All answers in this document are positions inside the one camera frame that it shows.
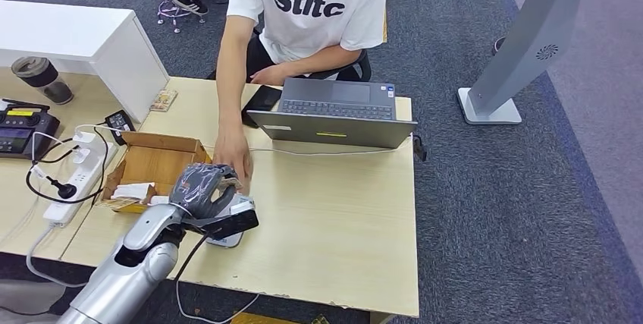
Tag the black power adapter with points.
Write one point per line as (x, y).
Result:
(119, 123)

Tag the black smartphone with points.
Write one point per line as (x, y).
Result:
(261, 100)

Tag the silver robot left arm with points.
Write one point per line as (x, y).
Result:
(130, 261)

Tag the black remote controller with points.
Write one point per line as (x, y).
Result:
(20, 130)

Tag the cardboard box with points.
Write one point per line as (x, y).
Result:
(155, 161)

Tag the person's left forearm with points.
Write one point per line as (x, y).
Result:
(321, 60)

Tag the white charger plug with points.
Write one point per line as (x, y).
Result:
(84, 137)
(81, 156)

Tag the person's left hand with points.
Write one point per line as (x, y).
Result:
(271, 75)

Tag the yellow floor tape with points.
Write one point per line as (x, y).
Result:
(261, 319)

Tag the person's right forearm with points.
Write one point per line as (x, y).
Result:
(232, 75)

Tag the patterned coaster card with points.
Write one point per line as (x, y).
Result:
(164, 100)

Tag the white cabinet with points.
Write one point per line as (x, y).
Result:
(75, 35)

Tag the patterned room key card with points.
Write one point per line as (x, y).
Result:
(115, 204)

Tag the grey laptop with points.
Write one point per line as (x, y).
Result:
(336, 130)

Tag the white folded paper slip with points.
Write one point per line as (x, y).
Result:
(133, 191)

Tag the black plug at table edge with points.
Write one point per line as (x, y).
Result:
(420, 148)

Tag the dark coffee tumbler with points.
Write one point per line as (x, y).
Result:
(42, 80)

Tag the person's right hand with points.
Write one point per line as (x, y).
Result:
(233, 148)

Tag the grey kiosk stand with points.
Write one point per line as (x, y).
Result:
(532, 35)

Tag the seated person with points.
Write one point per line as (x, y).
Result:
(311, 15)

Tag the white flat paper card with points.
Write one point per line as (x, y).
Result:
(159, 200)

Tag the purple chair base with casters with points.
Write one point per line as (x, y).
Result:
(173, 12)

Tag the white power strip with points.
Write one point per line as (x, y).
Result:
(83, 181)

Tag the grey card reader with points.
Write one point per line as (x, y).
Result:
(226, 242)

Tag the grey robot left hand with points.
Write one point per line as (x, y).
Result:
(201, 188)

